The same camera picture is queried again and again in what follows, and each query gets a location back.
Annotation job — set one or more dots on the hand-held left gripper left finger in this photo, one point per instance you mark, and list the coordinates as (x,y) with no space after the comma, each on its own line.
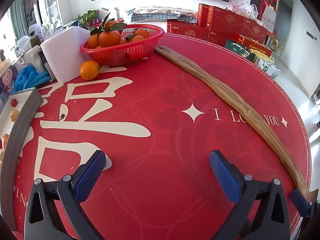
(92,170)

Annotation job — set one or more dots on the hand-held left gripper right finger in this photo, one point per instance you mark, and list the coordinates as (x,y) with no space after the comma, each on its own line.
(223,175)

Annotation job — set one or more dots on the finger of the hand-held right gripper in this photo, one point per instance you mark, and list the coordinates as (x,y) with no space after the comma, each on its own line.
(300,202)

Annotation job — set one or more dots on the grey cardboard box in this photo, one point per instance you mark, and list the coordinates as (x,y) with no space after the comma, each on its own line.
(22,130)

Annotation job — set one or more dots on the long wooden stick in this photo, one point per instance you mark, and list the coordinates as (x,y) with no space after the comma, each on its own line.
(225,91)

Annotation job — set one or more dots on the orange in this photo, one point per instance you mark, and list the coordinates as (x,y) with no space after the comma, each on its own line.
(89,70)
(5,140)

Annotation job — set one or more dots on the tan papery husk fruit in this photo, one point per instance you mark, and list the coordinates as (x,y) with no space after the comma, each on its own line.
(14,115)

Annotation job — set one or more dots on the cherry tomato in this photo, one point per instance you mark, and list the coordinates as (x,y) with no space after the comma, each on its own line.
(13,102)

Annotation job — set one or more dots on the pile of blue gloves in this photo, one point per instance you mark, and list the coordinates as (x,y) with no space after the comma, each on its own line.
(28,77)

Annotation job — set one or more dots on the black electronic device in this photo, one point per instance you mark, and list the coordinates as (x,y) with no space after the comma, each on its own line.
(47,65)

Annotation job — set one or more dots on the white green carton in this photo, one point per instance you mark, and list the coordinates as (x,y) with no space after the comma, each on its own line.
(268,67)

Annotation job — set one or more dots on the white paper towel roll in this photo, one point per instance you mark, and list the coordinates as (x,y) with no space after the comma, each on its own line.
(67,55)

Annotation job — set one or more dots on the red plastic basket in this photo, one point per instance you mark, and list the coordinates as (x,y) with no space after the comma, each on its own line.
(125,52)

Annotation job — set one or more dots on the white foam box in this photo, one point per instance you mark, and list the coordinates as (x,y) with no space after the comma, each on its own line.
(32,57)

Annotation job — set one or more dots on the green gift box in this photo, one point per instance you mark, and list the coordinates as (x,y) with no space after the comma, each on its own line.
(236,46)

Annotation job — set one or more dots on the pile of leafy tangerines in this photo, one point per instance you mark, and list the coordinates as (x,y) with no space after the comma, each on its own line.
(110,37)

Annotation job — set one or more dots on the silver rabbit figurine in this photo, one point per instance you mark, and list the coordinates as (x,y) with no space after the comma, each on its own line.
(19,53)

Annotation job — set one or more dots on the potted green plant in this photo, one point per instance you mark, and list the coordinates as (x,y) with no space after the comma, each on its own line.
(88,17)

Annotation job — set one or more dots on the stack of red gift boxes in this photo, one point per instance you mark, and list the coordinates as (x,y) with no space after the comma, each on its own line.
(225,17)

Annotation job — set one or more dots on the white plastic bag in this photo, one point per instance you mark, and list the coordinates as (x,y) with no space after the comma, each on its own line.
(246,8)

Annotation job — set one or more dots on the checked cloth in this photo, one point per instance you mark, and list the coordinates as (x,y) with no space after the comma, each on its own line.
(160,13)

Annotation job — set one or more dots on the wall calendar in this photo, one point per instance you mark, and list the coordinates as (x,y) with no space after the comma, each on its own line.
(268,17)

